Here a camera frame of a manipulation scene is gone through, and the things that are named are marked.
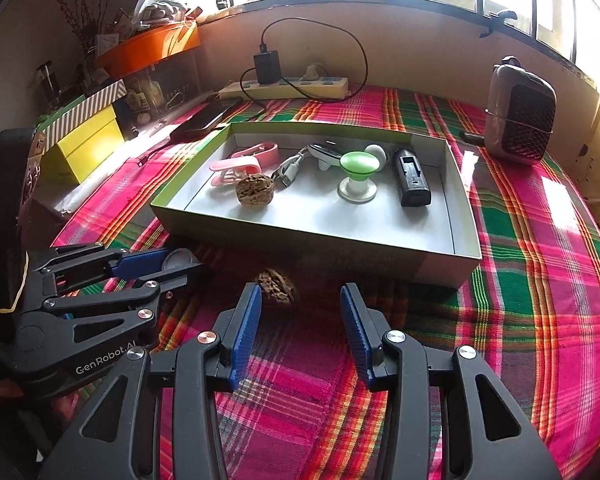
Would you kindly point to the small clear plastic jar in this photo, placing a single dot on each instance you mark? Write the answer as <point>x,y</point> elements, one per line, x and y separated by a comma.
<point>180,258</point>

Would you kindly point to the brown walnut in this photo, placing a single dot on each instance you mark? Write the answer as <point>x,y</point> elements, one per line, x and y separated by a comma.
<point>276,286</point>
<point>255,189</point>

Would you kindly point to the glass jar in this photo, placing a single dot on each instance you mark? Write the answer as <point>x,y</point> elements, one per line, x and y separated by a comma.
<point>47,82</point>

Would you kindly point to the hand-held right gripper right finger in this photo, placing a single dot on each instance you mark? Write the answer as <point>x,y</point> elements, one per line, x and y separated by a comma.
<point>360,340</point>

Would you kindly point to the black phone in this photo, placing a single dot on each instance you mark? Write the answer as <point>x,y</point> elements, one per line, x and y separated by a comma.
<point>200,122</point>

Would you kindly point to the yellow box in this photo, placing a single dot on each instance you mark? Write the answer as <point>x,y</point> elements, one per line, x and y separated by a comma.
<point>92,145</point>

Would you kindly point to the dried flower branches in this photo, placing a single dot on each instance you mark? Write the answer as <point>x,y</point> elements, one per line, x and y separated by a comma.
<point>77,5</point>

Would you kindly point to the green white cardboard box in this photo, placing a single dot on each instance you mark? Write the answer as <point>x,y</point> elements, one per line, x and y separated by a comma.
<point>330,220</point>

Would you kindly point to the black battery case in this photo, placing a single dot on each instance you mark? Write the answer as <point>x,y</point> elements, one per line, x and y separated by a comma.
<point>412,180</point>

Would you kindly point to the orange box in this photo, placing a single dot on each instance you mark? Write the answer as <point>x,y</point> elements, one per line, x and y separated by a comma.
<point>145,50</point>

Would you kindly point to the striped box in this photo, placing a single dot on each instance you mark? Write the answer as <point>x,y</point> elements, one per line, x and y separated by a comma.
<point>80,110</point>

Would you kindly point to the white mushroom shaped massager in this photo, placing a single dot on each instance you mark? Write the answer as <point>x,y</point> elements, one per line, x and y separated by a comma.
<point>376,151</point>

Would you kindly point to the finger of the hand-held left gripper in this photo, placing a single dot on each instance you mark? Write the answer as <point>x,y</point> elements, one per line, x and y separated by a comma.
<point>150,292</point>
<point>140,262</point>

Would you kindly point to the black charger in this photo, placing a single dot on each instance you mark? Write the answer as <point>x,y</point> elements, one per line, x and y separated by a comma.
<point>267,67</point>

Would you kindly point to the green topped white massager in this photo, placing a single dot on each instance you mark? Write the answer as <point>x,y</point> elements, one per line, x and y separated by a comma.
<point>362,162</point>

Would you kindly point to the small grey fan heater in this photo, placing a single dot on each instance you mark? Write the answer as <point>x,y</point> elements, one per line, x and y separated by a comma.
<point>520,110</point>

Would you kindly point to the black white oval device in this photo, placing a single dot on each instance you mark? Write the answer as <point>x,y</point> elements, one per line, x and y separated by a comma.
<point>325,152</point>

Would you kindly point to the cream power strip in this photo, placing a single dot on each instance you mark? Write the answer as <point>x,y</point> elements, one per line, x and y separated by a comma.
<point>305,87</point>

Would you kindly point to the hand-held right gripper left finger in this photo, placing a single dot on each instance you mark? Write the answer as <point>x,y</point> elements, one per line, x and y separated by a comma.
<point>245,335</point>

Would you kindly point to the pink plastic clip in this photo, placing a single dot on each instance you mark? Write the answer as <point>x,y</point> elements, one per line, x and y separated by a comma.
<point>260,152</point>
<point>230,166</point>

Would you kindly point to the pink green plaid tablecloth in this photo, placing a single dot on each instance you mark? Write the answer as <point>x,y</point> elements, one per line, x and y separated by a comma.
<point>530,285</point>

